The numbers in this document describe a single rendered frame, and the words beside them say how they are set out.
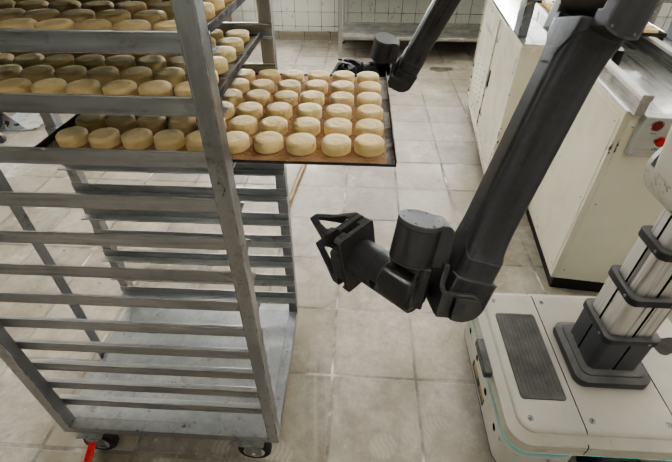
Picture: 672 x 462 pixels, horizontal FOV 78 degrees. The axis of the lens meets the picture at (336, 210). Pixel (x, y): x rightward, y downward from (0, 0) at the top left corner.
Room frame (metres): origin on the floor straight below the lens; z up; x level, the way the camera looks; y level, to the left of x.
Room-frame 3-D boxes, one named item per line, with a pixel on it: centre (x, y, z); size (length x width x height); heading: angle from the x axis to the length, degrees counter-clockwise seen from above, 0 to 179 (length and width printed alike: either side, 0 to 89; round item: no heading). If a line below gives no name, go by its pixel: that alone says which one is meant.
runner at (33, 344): (0.60, 0.48, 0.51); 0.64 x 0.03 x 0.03; 87
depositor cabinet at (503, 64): (2.50, -1.30, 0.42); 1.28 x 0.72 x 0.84; 171
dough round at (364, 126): (0.68, -0.06, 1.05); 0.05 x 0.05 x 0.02
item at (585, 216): (1.54, -1.14, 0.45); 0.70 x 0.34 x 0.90; 171
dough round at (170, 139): (0.63, 0.29, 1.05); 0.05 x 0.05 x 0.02
